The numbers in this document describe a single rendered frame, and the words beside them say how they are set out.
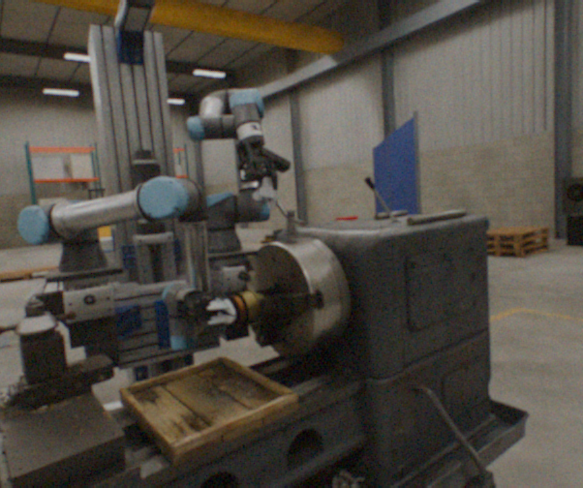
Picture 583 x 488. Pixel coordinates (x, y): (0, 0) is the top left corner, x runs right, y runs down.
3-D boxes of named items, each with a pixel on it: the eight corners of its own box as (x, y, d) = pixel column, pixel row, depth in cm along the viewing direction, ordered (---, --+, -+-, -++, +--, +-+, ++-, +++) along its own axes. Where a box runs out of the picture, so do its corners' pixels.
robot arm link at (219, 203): (206, 227, 176) (203, 193, 175) (240, 224, 178) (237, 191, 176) (203, 228, 164) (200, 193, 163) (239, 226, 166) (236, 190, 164)
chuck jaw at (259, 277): (277, 292, 122) (260, 258, 127) (285, 284, 118) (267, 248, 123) (244, 300, 115) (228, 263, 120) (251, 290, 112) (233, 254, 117)
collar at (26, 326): (55, 321, 96) (53, 308, 95) (62, 328, 89) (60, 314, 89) (12, 330, 91) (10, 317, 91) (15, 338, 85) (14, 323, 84)
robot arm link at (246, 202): (236, 226, 176) (226, 97, 181) (273, 223, 178) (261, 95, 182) (234, 222, 164) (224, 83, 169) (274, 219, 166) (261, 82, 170)
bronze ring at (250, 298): (250, 285, 117) (220, 290, 112) (269, 289, 110) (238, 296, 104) (253, 318, 118) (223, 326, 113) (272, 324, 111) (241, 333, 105)
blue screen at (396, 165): (360, 252, 993) (354, 148, 969) (395, 249, 989) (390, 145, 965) (393, 290, 583) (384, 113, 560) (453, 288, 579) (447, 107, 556)
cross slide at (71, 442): (76, 385, 109) (74, 368, 109) (128, 460, 75) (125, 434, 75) (-7, 410, 99) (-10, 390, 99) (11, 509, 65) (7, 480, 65)
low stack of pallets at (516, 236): (506, 247, 904) (506, 226, 900) (551, 249, 837) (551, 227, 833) (474, 256, 827) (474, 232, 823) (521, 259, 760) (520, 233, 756)
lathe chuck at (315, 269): (271, 327, 138) (271, 230, 131) (339, 366, 114) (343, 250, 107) (247, 334, 133) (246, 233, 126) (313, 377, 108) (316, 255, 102)
